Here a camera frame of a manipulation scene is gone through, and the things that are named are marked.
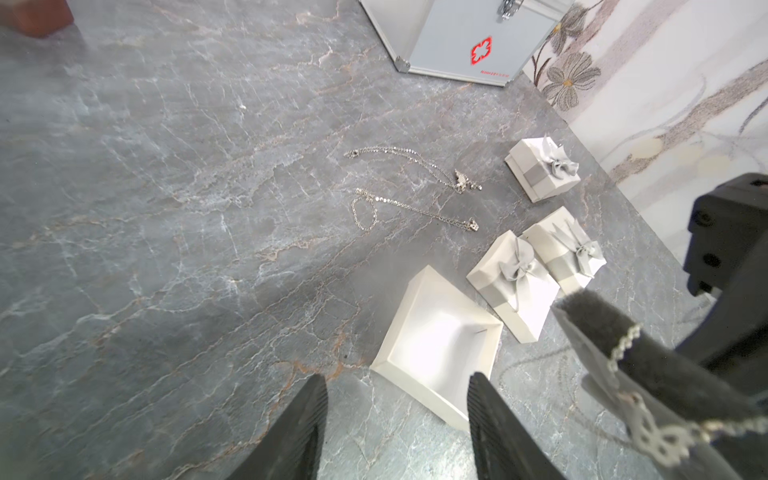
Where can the white bow jewelry box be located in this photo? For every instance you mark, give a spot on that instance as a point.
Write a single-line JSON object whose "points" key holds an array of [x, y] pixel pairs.
{"points": [[437, 340], [516, 285]]}

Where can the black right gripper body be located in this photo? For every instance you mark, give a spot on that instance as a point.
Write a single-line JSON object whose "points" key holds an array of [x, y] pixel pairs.
{"points": [[726, 255]]}

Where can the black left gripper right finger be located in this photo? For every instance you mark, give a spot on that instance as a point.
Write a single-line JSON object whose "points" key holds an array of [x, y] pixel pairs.
{"points": [[502, 447]]}

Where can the silver aluminium first aid case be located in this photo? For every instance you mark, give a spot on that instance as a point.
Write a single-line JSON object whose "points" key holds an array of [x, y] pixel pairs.
{"points": [[484, 41]]}

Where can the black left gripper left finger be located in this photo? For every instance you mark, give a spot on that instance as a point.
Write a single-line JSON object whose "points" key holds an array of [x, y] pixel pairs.
{"points": [[292, 446]]}

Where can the small dark red box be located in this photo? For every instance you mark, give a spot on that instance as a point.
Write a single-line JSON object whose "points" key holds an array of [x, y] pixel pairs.
{"points": [[36, 18]]}

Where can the white jewelry box lid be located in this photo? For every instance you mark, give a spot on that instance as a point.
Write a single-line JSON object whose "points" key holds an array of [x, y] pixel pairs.
{"points": [[542, 168], [569, 254]]}

